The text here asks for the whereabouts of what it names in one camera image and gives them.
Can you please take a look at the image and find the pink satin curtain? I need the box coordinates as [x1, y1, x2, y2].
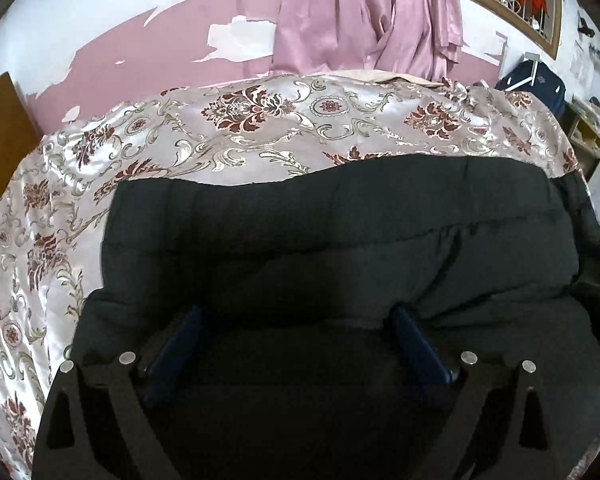
[270, 0, 465, 83]

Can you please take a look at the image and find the light wooden shelf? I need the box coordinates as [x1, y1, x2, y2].
[562, 97, 600, 182]

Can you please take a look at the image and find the white plastic frame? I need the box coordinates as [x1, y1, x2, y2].
[500, 52, 545, 92]

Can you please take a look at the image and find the floral satin bedspread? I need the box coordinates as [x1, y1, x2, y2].
[0, 72, 581, 471]

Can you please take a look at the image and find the black padded jacket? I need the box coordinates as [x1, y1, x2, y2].
[70, 152, 600, 480]

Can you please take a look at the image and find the brown wooden headboard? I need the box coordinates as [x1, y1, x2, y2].
[0, 71, 43, 236]

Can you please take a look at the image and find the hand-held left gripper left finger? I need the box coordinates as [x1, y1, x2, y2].
[30, 304, 212, 480]

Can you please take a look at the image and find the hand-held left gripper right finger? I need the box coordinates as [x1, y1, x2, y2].
[389, 305, 575, 480]

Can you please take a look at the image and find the dark blue bag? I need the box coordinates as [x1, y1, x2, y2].
[495, 57, 567, 117]

